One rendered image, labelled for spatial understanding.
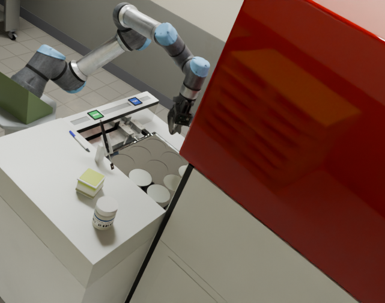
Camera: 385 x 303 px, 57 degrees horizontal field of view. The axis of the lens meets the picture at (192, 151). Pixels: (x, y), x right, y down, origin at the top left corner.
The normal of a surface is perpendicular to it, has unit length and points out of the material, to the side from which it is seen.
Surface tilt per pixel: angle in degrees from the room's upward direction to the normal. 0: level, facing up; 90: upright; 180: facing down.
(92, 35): 90
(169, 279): 90
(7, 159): 0
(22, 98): 90
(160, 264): 90
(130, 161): 0
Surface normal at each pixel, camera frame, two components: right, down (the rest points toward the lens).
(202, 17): -0.45, 0.43
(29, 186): 0.33, -0.73
